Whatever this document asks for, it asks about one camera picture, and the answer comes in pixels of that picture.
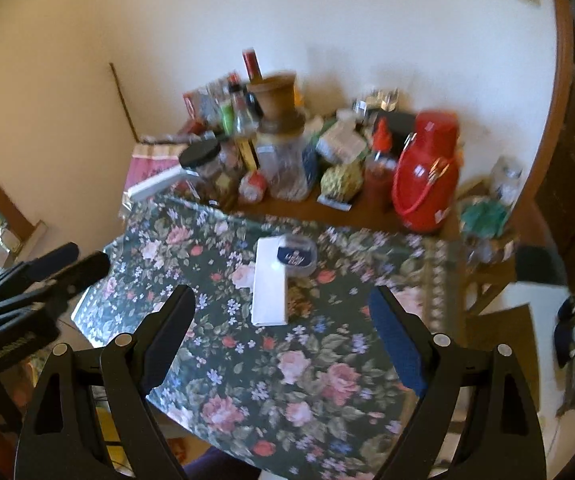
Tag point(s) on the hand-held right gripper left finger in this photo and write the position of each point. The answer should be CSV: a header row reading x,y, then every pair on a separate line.
x,y
167,340

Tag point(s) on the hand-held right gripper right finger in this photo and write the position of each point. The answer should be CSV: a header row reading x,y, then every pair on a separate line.
x,y
397,345

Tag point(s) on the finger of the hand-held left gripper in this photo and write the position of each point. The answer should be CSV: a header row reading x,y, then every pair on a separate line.
x,y
49,261
84,271

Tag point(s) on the floral tablecloth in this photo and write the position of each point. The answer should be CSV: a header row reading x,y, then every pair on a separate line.
x,y
267,375

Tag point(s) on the long white edged box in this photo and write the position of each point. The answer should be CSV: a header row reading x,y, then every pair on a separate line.
x,y
160,184

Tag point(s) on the white rectangular box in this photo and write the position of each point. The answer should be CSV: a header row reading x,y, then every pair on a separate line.
x,y
270,285

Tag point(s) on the pink striped cloth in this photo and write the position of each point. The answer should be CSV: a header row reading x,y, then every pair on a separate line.
x,y
150,157

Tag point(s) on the teal plastic bag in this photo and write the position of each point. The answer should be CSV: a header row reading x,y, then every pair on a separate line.
x,y
482,216

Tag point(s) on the black cushion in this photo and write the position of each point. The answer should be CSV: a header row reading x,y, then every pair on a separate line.
x,y
540,265

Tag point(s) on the black-lidded jar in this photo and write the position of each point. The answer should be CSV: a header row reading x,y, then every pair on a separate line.
x,y
205,160

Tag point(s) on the dark blue hanging item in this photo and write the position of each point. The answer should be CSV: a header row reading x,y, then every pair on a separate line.
x,y
566,332

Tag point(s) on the red thermos jug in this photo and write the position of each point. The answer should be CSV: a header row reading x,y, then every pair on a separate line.
x,y
427,175

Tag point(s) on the thin wooden stick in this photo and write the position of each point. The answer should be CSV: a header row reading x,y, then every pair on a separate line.
x,y
123,102

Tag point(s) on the green custard apple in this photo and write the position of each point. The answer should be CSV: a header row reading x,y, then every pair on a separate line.
x,y
341,180

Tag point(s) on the red-capped chili sauce bottle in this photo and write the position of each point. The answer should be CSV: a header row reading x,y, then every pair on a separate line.
x,y
380,170

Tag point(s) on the plastic-wrapped red snack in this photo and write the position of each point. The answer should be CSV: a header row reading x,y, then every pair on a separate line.
x,y
253,186

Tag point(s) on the clear plastic container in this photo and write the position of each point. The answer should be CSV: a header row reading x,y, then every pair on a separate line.
x,y
505,177

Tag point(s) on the yellow-labelled bottle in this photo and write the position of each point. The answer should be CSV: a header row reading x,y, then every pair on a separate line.
x,y
250,152

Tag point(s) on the blue carton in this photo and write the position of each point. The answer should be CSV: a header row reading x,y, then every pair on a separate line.
x,y
310,160

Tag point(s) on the white packet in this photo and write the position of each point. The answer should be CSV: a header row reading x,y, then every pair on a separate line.
x,y
340,142

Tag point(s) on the small green bottle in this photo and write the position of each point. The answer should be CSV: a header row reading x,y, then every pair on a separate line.
x,y
226,115

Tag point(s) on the glass jar with wooden lid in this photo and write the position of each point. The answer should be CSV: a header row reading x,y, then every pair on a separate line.
x,y
285,165

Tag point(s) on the black box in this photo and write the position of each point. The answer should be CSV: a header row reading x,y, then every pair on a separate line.
x,y
400,122

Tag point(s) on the dark soy sauce bottle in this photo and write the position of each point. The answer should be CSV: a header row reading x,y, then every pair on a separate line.
x,y
240,100

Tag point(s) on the cluster of small glass jars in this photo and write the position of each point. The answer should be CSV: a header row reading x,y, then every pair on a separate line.
x,y
380,100

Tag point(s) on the wooden mortar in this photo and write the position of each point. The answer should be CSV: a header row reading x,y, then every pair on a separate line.
x,y
275,95

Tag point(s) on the red can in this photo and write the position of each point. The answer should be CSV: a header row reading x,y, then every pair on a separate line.
x,y
251,64

